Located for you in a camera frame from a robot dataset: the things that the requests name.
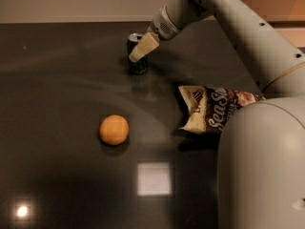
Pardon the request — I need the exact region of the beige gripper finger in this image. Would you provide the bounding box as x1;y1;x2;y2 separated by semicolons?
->
129;32;160;63

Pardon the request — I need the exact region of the green soda can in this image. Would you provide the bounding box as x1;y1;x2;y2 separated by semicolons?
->
127;32;148;75

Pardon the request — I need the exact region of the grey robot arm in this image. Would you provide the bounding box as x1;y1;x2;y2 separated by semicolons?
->
130;0;305;229

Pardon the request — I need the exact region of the brown chip bag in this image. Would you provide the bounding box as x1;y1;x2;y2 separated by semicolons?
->
178;86;265;135

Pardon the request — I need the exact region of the orange fruit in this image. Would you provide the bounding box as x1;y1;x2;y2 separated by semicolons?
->
99;114;130;146

